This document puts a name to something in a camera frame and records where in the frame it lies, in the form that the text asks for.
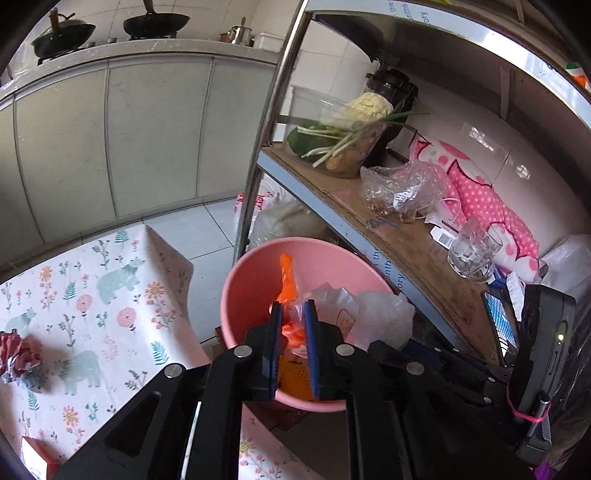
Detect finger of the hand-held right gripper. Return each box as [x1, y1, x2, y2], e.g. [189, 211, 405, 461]
[481, 290, 519, 365]
[368, 339, 513, 439]

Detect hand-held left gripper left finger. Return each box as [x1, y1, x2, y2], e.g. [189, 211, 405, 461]
[51, 301, 283, 480]

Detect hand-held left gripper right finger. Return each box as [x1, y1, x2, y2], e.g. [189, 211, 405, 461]
[305, 299, 539, 480]

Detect clear plastic wrapper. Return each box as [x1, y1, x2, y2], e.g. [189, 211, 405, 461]
[300, 282, 365, 344]

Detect pink plastic bucket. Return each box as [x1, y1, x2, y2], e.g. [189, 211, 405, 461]
[221, 236, 402, 412]

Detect orange plastic wrapper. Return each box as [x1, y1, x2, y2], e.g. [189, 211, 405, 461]
[268, 254, 315, 402]

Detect glass mug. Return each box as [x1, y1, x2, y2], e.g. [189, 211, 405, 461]
[447, 215, 504, 283]

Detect crumpled clear plastic bag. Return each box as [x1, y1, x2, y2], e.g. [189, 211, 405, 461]
[358, 291, 416, 349]

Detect white barcode label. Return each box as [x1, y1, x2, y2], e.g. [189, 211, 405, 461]
[429, 225, 462, 250]

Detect pink polka dot cloth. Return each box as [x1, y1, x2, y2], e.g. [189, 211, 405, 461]
[409, 136, 541, 273]

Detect cardboard shelf liner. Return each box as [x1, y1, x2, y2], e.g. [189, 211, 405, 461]
[263, 145, 504, 361]

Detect red and white plastic bag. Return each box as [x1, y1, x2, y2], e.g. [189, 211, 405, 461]
[235, 190, 289, 222]

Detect clear plastic bag with label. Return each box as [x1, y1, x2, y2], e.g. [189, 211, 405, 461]
[359, 161, 448, 224]

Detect floral bear print tablecloth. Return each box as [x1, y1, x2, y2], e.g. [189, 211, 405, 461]
[0, 225, 324, 480]

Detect dark green vegetable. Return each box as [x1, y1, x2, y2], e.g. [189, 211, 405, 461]
[287, 127, 333, 163]

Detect green onions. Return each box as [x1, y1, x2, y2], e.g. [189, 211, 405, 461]
[298, 111, 430, 169]

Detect metal shelf rack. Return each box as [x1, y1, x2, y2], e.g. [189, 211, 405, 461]
[231, 0, 591, 370]

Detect clear plastic container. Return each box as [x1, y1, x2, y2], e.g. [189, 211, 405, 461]
[287, 84, 393, 178]

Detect cauliflower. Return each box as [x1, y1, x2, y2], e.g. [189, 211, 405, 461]
[323, 91, 394, 127]

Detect grey kitchen cabinet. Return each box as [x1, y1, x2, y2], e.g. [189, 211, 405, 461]
[0, 39, 282, 273]

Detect orange packet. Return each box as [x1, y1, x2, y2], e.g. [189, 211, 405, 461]
[566, 62, 591, 90]

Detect crumpled red patterned wrapper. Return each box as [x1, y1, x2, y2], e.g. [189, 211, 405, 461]
[0, 331, 43, 384]

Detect red packet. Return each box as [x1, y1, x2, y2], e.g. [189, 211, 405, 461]
[21, 436, 58, 478]

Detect black blender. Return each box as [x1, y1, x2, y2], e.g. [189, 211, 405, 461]
[365, 60, 419, 153]

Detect steel pot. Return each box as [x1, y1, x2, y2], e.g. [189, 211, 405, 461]
[221, 17, 254, 46]

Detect gas stove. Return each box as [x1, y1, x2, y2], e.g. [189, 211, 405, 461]
[37, 33, 180, 64]

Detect black wok with lid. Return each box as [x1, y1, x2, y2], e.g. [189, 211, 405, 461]
[31, 10, 97, 58]

